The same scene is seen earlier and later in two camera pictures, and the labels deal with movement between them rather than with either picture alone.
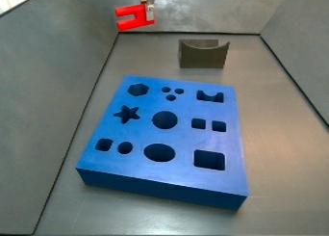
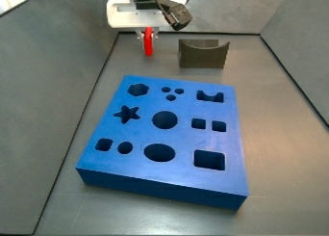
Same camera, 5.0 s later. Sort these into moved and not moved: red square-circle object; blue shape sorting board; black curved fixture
Moved: red square-circle object
Not moved: blue shape sorting board; black curved fixture
